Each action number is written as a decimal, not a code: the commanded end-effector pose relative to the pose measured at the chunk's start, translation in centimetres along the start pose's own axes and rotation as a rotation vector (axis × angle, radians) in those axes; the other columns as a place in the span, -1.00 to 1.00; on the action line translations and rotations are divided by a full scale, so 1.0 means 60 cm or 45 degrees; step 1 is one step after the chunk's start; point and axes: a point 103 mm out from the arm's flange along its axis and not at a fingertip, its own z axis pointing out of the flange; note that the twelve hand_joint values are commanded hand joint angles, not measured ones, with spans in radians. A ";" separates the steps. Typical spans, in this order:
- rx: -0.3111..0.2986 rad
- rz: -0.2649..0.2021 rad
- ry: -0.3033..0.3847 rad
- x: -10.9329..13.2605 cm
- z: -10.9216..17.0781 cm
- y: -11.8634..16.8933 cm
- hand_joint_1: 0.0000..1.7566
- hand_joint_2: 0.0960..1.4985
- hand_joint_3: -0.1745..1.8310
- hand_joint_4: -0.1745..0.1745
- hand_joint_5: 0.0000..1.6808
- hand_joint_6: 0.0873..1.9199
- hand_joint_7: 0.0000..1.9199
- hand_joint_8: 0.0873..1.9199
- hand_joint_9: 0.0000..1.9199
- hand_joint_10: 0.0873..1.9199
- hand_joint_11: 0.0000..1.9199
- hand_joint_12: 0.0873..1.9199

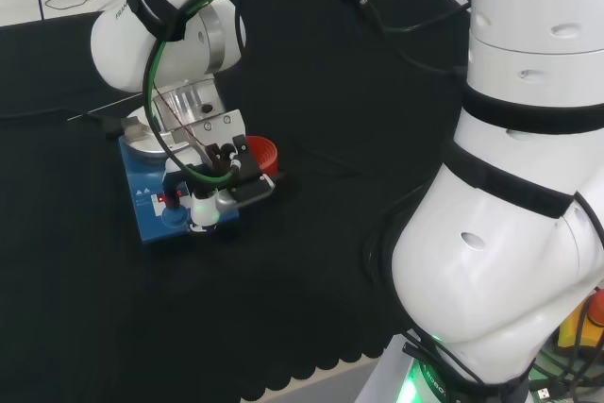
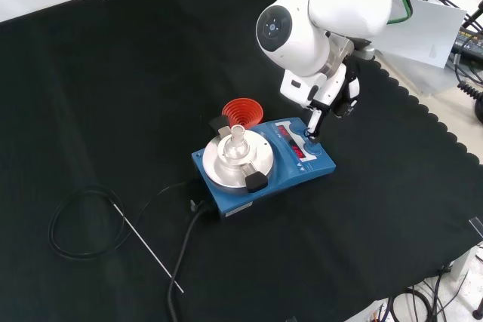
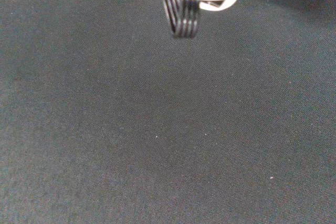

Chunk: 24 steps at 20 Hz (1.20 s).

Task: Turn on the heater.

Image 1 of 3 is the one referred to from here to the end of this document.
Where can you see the black bench cloth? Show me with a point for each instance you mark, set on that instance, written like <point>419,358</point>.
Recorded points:
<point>307,91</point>

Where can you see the heater with blue base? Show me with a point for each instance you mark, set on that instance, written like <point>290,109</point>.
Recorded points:
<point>146,214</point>

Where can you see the yellow stop button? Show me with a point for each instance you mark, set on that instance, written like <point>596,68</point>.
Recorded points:
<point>573,332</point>

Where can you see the red ribbed funnel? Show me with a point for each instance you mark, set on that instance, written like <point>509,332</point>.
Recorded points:
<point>264,153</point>

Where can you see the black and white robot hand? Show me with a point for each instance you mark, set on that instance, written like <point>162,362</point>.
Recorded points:
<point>204,209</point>

